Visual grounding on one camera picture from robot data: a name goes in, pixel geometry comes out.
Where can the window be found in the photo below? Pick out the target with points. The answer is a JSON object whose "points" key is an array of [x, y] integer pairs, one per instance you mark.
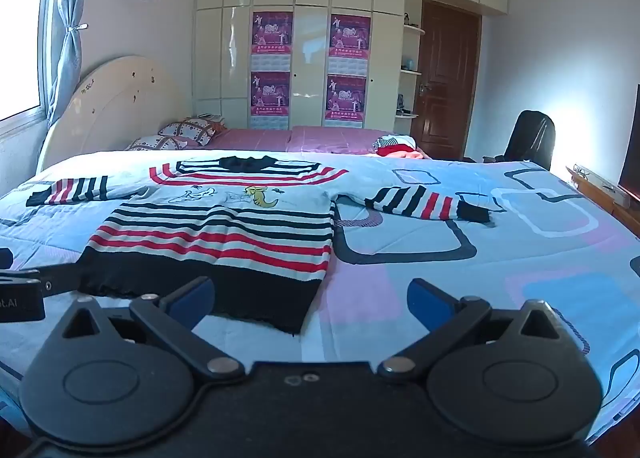
{"points": [[22, 38]]}

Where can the black screen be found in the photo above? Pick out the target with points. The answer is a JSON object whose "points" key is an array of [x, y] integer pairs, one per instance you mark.
{"points": [[631, 148]]}

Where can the purple wall poster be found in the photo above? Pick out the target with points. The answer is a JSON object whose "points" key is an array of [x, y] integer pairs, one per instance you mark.
{"points": [[350, 38], [272, 36], [270, 96], [346, 98]]}

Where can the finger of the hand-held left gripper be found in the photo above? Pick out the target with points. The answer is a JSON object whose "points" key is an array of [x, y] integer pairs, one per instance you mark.
{"points": [[48, 284]]}

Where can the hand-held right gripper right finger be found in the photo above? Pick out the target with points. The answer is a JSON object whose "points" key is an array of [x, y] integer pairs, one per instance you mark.
{"points": [[425, 298]]}

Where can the cream round headboard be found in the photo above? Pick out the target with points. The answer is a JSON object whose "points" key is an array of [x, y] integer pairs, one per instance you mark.
{"points": [[115, 108]]}

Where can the striped knit sweater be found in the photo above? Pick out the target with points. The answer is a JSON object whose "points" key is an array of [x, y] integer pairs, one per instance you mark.
{"points": [[215, 238]]}

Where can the black chair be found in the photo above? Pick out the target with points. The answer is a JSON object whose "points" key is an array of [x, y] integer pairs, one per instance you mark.
{"points": [[532, 138]]}

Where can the patterned pillow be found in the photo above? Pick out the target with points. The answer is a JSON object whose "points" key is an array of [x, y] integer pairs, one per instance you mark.
{"points": [[157, 142], [192, 131]]}

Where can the printed light blue blanket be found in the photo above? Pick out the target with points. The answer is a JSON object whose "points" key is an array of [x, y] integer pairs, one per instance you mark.
{"points": [[430, 238]]}

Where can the light blue curtain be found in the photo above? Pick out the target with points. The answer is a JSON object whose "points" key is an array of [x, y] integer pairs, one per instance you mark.
{"points": [[70, 38]]}

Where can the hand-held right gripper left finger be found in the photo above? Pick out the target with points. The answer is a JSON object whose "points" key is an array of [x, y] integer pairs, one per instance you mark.
{"points": [[197, 295]]}

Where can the stack of books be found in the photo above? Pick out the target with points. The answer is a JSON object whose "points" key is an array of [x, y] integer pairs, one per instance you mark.
{"points": [[210, 116]]}

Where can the cream wardrobe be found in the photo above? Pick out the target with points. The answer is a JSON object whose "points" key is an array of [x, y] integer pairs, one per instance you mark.
{"points": [[310, 38]]}

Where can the pink checked bed sheet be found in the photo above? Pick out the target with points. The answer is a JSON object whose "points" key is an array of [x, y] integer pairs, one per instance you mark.
{"points": [[320, 138]]}

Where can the brown wooden door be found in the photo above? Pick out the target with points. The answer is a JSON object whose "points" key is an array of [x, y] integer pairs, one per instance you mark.
{"points": [[445, 83]]}

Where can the red folded cloth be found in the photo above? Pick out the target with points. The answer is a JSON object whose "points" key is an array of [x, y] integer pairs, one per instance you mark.
{"points": [[395, 152]]}

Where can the striped folded cloth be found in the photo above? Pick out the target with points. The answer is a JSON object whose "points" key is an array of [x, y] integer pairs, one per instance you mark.
{"points": [[392, 142]]}

